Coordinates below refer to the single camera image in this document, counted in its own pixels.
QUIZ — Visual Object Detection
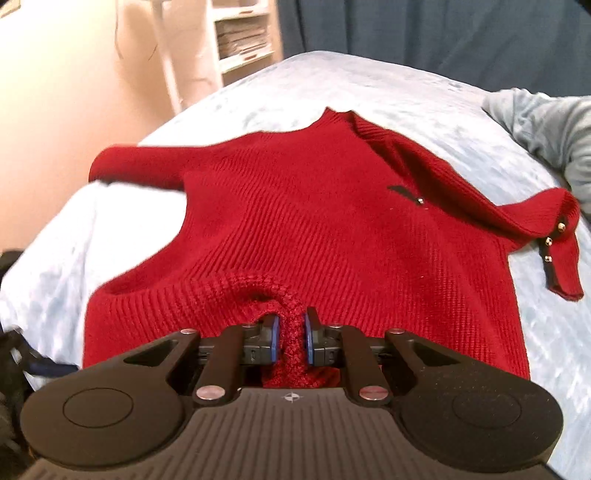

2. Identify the white pole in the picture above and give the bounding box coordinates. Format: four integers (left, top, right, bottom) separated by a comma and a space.
151, 0, 221, 117

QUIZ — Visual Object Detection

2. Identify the red knit sweater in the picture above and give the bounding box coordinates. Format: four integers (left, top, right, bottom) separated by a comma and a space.
83, 107, 583, 389

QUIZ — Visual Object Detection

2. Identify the light blue bed blanket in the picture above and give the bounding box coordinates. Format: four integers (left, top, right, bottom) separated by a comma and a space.
0, 48, 591, 480

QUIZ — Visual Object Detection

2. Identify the white shelf unit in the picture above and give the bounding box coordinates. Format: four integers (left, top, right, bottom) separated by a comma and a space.
210, 0, 284, 88

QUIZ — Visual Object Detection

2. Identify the grey-blue crumpled cloth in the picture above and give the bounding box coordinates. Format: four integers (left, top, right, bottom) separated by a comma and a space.
481, 89, 591, 209

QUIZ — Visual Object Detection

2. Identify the stack of books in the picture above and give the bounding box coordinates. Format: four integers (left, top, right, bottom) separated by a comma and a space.
217, 21, 271, 61

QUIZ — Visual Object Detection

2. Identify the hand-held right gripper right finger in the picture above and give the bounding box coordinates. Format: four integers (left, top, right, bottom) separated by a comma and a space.
302, 307, 463, 409

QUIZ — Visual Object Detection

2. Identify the dark blue curtain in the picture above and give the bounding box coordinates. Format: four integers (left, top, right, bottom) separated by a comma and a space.
277, 0, 591, 100

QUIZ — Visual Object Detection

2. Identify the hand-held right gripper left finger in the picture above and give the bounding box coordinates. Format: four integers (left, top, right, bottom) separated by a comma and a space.
123, 313, 281, 408

